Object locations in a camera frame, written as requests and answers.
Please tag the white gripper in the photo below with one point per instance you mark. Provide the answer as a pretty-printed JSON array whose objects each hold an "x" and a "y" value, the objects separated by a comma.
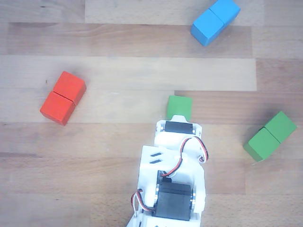
[{"x": 173, "y": 140}]

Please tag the small green cube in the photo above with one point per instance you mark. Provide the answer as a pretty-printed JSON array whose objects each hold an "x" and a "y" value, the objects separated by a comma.
[{"x": 178, "y": 105}]

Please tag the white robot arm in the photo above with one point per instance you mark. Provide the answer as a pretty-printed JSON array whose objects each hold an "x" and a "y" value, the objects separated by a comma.
[{"x": 146, "y": 172}]

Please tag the long green block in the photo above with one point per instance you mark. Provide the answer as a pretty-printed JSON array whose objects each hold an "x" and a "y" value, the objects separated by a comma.
[{"x": 265, "y": 142}]

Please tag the long blue block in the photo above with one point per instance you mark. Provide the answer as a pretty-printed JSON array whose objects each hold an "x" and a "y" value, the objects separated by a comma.
[{"x": 208, "y": 26}]

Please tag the long red block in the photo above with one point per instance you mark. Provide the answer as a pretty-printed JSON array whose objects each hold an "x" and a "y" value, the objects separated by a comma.
[{"x": 61, "y": 104}]

